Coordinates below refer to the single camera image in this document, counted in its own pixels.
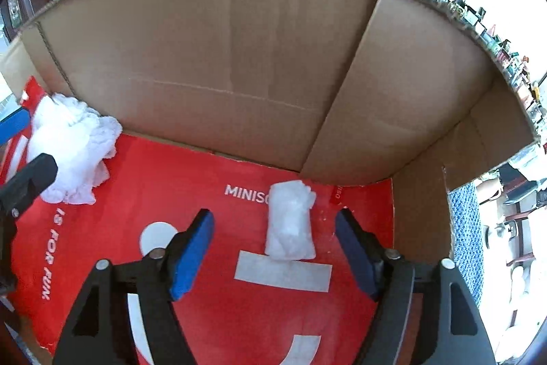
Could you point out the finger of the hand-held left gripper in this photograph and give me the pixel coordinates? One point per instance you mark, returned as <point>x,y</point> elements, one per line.
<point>30,177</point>
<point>13,125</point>

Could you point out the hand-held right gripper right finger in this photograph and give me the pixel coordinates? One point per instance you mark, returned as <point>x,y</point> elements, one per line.
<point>357,258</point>

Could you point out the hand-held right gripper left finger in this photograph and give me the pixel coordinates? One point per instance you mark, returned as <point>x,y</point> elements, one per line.
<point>192,258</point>

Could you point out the white mesh bath pouf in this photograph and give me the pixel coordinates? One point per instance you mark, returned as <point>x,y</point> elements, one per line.
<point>72,142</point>

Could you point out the white tissue wad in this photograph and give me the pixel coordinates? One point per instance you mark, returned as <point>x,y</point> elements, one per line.
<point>288,224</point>

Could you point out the cardboard box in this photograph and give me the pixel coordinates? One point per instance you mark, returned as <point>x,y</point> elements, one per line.
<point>239,48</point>

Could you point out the blue knitted blanket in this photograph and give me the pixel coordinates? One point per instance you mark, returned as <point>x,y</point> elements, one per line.
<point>466,245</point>

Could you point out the row of cosmetic bottles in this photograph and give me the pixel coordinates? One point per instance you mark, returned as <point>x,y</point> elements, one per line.
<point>510,61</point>

